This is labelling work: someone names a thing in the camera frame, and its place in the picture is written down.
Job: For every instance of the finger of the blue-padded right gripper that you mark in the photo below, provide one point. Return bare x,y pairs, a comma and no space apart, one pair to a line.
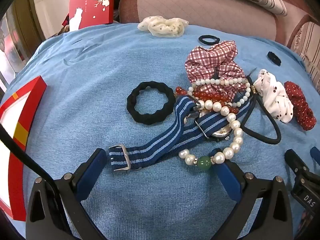
274,217

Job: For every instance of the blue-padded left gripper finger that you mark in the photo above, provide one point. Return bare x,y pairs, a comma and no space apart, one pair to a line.
61,215

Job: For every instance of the large pearl bracelet green bead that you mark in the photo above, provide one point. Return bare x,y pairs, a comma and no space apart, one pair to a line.
205,162

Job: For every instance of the dark red dotted scrunchie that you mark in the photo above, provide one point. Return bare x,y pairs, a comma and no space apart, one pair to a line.
301,110

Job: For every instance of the white dotted scrunchie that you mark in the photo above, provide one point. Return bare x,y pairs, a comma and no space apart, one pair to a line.
275,98

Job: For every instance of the blue striped strap watch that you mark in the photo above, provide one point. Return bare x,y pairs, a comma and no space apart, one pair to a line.
176,138

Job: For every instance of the red plaid scrunchie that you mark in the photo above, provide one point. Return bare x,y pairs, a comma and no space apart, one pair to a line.
216,62

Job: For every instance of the red shallow tray box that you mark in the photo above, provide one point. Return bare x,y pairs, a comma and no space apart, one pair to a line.
17,114

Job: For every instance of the wooden glass door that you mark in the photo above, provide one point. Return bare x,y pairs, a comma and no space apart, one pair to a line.
21,34

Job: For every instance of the cream dotted scrunchie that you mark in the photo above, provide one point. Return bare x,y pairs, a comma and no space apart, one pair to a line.
161,27

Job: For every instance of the red cat box lid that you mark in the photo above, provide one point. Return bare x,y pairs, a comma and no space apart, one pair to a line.
86,13

